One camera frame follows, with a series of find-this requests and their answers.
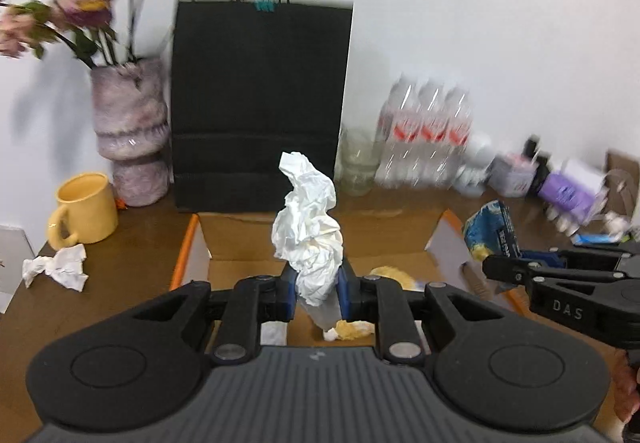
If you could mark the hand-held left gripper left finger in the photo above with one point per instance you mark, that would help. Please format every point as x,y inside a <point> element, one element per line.
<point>285,295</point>

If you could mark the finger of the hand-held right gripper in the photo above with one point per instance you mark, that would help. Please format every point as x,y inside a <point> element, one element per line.
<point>510,268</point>
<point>575,287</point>

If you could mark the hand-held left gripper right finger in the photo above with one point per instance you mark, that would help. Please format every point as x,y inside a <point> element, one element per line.
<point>344,293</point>

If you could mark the blue snack packet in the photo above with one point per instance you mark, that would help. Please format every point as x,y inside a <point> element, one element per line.
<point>487,230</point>

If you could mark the large white tissue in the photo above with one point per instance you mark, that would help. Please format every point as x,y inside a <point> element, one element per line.
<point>310,243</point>

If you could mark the cardboard box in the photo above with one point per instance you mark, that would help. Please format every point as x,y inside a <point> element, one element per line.
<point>230,248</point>

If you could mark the person's right hand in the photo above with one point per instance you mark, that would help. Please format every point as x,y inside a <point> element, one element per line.
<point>627,388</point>

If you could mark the crumpled yellow wrapper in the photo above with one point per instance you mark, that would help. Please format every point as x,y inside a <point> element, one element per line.
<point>352,329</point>

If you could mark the white paper scrap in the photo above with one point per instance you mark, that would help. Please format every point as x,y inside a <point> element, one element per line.
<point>273,333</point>

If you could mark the round yellow snack piece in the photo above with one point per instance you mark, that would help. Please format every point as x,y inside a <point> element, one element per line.
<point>392,275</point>

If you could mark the blue tube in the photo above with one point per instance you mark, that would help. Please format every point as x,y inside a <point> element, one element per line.
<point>597,239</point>

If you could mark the small white pink box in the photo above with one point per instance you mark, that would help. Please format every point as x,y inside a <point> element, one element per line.
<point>512,175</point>

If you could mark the clear plastic packaging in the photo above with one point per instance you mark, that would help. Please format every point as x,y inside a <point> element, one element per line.
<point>617,203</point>

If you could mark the purple box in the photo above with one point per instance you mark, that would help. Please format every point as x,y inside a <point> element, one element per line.
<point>570,188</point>

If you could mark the white pill bottle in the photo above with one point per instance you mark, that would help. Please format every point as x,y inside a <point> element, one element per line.
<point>475,168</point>

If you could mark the dark small bottle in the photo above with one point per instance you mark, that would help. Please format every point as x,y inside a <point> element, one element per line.
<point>540,163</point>

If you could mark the clear glass jar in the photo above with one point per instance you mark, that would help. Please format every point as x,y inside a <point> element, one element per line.
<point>359,163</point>

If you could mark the brown cardboard piece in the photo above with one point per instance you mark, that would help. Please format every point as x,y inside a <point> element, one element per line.
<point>625,163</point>

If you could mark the clear water bottle red label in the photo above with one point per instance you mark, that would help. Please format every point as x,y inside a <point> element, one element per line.
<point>457,133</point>
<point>431,133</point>
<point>395,133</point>

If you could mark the black paper bag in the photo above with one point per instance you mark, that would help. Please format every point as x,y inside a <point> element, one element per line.
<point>260,103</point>

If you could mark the yellow mug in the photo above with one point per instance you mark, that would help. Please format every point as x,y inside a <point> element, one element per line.
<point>87,208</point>

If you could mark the small crumpled white tissue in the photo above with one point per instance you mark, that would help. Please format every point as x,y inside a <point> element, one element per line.
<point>57,268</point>

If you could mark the pink stone vase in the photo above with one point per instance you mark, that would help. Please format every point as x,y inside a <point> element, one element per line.
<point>131,123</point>

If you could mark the white card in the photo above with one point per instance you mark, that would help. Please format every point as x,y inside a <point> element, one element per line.
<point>12,268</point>

